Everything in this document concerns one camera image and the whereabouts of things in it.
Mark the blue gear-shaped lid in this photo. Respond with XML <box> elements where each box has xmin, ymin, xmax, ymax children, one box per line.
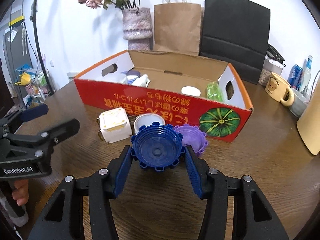
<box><xmin>131</xmin><ymin>122</ymin><xmax>185</xmax><ymax>172</ymax></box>

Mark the cream cube-shaped box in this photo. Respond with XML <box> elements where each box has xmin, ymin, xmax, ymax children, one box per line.
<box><xmin>97</xmin><ymin>107</ymin><xmax>132</xmax><ymax>143</ymax></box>

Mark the translucent white plastic container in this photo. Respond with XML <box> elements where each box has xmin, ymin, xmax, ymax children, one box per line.
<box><xmin>101</xmin><ymin>73</ymin><xmax>127</xmax><ymax>84</ymax></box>

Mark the green spray bottle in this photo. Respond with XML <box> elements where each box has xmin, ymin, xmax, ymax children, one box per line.
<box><xmin>206</xmin><ymin>82</ymin><xmax>223</xmax><ymax>102</ymax></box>

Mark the white ribbed cap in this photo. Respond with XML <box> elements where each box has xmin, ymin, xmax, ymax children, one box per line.
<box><xmin>181</xmin><ymin>86</ymin><xmax>201</xmax><ymax>97</ymax></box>

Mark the large blue-rimmed round lid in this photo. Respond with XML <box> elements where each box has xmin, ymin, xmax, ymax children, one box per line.
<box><xmin>123</xmin><ymin>70</ymin><xmax>141</xmax><ymax>85</ymax></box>

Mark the person's left hand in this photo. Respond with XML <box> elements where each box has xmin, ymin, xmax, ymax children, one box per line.
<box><xmin>12</xmin><ymin>179</ymin><xmax>29</xmax><ymax>206</ymax></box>

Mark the cluttered storage shelf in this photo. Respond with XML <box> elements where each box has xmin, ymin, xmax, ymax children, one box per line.
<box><xmin>14</xmin><ymin>64</ymin><xmax>52</xmax><ymax>108</ymax></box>

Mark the purple gear-shaped lid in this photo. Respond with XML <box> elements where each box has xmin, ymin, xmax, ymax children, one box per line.
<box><xmin>174</xmin><ymin>124</ymin><xmax>209</xmax><ymax>157</ymax></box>

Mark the white round open jar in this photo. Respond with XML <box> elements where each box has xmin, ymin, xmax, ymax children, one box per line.
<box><xmin>133</xmin><ymin>113</ymin><xmax>165</xmax><ymax>134</ymax></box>

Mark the red cardboard pumpkin box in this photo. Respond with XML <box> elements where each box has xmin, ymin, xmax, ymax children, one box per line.
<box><xmin>74</xmin><ymin>50</ymin><xmax>254</xmax><ymax>142</ymax></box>

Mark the black light stand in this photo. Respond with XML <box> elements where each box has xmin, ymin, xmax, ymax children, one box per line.
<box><xmin>29</xmin><ymin>0</ymin><xmax>56</xmax><ymax>95</ymax></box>

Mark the yellow bear mug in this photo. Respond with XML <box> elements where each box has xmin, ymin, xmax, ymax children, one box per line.
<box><xmin>265</xmin><ymin>72</ymin><xmax>295</xmax><ymax>107</ymax></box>

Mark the cream thermos jug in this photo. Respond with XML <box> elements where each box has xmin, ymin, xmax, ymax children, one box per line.
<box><xmin>296</xmin><ymin>81</ymin><xmax>320</xmax><ymax>155</ymax></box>

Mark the grey ceramic cup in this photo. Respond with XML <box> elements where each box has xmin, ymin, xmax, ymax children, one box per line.
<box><xmin>289</xmin><ymin>88</ymin><xmax>308</xmax><ymax>118</ymax></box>

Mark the clear jar with black clips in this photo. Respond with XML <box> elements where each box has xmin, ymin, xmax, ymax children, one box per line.
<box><xmin>258</xmin><ymin>44</ymin><xmax>286</xmax><ymax>87</ymax></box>

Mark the blue soda can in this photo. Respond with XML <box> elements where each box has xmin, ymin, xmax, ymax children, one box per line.
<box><xmin>287</xmin><ymin>64</ymin><xmax>303</xmax><ymax>90</ymax></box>

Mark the pink knitted vase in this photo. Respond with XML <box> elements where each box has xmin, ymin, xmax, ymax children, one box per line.
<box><xmin>123</xmin><ymin>8</ymin><xmax>153</xmax><ymax>51</ymax></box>

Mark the clear blue-label bottle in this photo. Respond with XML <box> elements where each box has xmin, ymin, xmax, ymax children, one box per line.
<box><xmin>298</xmin><ymin>55</ymin><xmax>312</xmax><ymax>95</ymax></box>

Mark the black paper bag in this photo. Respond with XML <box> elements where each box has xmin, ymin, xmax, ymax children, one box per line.
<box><xmin>200</xmin><ymin>0</ymin><xmax>271</xmax><ymax>84</ymax></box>

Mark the brown paper bag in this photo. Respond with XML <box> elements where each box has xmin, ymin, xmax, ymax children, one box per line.
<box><xmin>153</xmin><ymin>0</ymin><xmax>203</xmax><ymax>56</ymax></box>

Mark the white wall socket box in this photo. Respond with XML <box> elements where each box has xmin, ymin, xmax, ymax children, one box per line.
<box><xmin>67</xmin><ymin>72</ymin><xmax>78</xmax><ymax>82</ymax></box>

